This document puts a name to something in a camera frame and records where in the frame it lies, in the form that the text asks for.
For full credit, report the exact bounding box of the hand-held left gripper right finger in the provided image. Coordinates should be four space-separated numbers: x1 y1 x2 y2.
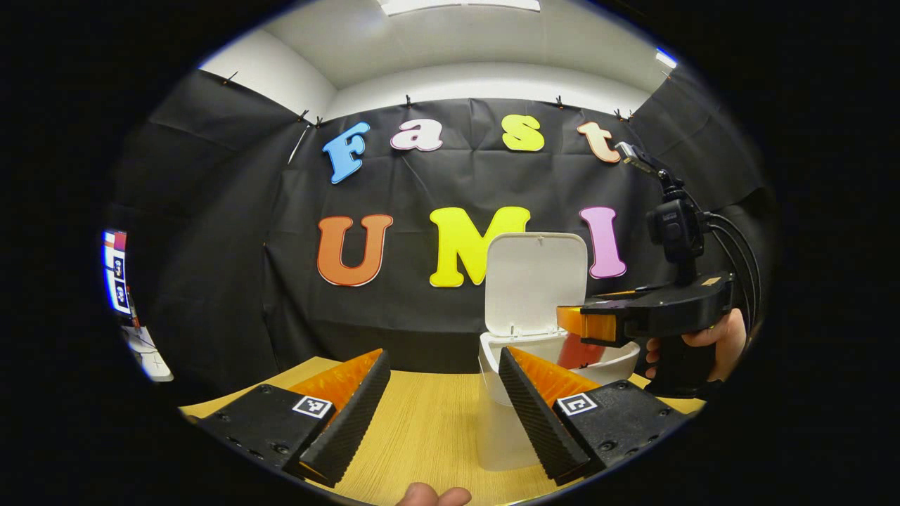
497 346 690 487

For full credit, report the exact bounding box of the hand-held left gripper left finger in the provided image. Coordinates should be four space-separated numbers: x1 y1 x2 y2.
199 348 392 488

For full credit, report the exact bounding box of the red pop can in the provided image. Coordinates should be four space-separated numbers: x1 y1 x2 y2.
559 333 607 370

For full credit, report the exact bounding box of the white desktop garbage bin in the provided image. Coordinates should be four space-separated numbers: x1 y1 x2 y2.
477 232 642 472

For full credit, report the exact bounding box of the wooden desktop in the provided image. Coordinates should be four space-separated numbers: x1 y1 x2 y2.
179 355 706 506

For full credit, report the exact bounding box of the white side table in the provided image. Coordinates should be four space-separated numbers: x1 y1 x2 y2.
122 325 174 383

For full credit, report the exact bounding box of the black backdrop cloth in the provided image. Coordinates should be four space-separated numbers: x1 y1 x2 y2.
105 67 781 398

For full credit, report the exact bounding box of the computer monitor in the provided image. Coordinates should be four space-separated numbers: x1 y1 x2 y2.
102 228 136 318

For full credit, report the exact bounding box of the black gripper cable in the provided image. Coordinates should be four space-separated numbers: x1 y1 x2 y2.
703 211 766 335

